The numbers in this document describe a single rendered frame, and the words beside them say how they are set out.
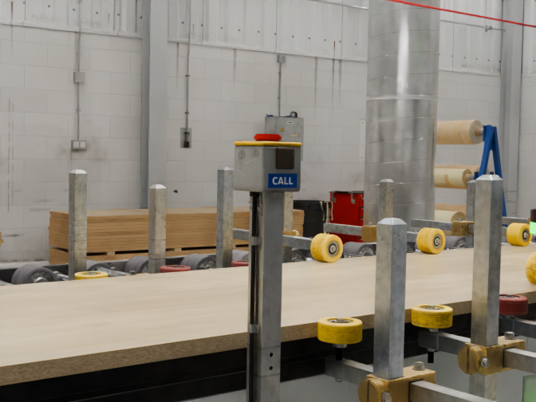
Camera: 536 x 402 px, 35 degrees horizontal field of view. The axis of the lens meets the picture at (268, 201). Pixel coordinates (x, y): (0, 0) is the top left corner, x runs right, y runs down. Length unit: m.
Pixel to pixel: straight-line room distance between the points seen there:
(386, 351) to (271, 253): 0.30
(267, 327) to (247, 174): 0.22
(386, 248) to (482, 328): 0.29
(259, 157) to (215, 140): 8.44
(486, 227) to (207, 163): 8.08
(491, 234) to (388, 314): 0.28
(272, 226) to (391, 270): 0.26
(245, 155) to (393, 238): 0.31
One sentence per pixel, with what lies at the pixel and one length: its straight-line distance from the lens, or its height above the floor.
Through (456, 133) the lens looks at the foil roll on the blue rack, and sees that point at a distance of 8.97.
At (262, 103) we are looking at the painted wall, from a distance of 9.98.
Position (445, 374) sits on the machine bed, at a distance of 1.88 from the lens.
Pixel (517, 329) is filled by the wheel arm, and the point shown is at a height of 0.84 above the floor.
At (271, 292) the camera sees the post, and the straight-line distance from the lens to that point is 1.22.
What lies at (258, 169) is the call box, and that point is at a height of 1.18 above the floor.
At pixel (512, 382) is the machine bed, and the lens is 2.07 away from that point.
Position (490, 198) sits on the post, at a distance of 1.57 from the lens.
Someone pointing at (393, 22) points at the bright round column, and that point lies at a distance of 5.74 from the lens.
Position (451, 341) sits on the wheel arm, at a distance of 1.70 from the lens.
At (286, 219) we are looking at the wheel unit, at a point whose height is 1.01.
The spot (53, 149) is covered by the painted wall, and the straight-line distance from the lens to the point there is 8.75.
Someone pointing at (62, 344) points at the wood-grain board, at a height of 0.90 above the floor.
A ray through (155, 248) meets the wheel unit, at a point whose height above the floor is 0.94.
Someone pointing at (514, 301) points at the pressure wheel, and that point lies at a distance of 1.90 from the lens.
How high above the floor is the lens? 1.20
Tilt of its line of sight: 3 degrees down
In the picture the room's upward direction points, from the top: 1 degrees clockwise
